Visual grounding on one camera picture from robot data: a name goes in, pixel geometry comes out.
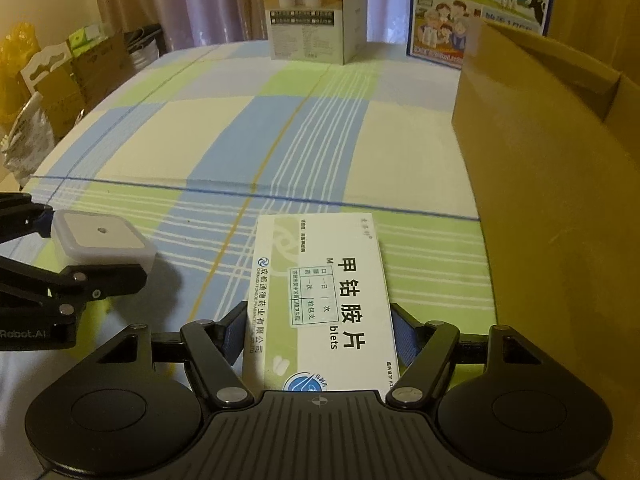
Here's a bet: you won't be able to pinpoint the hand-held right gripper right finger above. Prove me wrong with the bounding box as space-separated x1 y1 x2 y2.
385 302 541 408

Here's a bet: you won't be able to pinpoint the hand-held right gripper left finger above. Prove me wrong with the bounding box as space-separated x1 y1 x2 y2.
95 302 256 408

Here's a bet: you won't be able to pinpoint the white medicine box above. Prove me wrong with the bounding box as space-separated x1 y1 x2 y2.
242 212 401 393

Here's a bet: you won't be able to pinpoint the white printed bag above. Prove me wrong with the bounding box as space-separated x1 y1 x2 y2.
0 92 59 187

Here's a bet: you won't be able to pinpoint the checked tablecloth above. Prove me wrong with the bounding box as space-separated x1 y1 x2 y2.
0 40 501 461

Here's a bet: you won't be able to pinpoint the white chair back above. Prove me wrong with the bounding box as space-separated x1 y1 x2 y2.
20 40 72 92

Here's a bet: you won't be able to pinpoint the small cardboard carton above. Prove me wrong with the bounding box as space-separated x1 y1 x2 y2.
37 67 86 142

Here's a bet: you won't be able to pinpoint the black and white bags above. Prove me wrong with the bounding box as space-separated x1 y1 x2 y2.
122 25 164 77

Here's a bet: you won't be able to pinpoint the white product box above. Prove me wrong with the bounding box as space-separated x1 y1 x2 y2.
262 0 369 66

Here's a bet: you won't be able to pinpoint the blue milk carton box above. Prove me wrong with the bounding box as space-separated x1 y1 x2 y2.
406 0 559 62

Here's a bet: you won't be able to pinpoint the stack of green tissue packs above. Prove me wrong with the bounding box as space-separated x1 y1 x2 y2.
67 24 109 57

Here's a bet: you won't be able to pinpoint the yellow plastic bag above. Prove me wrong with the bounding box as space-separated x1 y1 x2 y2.
0 22 44 126

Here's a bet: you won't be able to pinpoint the brown cardboard box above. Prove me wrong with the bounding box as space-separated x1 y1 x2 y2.
451 19 640 480

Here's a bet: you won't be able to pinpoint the wooden door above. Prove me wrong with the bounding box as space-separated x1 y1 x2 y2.
545 0 640 77

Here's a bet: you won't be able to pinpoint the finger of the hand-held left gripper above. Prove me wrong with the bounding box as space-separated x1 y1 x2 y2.
0 255 149 317
0 191 54 244

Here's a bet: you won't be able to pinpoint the large open cardboard carton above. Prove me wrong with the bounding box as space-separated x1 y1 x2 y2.
70 35 134 111

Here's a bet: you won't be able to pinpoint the white square night light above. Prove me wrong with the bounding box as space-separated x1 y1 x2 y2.
50 210 157 274

